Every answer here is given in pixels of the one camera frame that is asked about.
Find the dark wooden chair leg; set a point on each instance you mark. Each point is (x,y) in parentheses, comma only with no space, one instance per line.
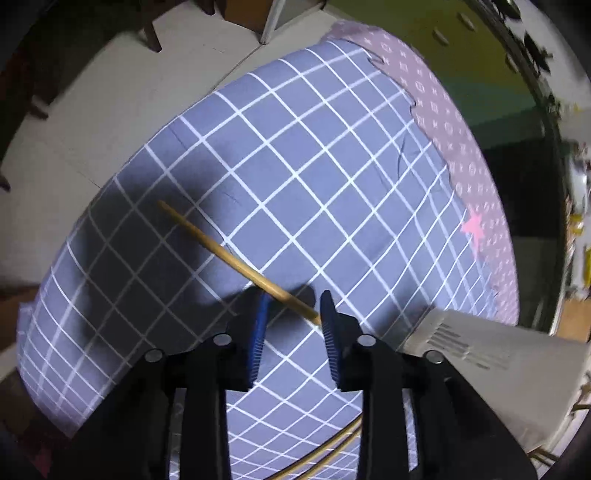
(152,34)

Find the row of wooden chopsticks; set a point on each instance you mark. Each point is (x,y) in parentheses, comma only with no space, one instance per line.
(323,446)

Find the light bamboo chopstick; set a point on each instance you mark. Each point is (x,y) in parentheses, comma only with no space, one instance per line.
(221,251)

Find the green cabinet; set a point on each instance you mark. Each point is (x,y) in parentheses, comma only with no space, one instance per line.
(461,60)

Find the blue checked tablecloth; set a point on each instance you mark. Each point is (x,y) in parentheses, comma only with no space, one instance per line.
(300,161)

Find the white perforated utensil holder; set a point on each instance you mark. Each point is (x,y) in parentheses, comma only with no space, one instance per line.
(508,369)

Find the pink patterned cloth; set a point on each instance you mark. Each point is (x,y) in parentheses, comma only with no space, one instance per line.
(461,152)

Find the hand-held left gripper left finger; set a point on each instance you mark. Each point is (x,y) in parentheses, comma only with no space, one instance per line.
(258,332)

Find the white table leg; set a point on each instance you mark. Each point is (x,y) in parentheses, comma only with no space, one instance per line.
(273,21)

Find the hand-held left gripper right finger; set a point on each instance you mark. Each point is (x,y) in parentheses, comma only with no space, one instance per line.
(328,332)

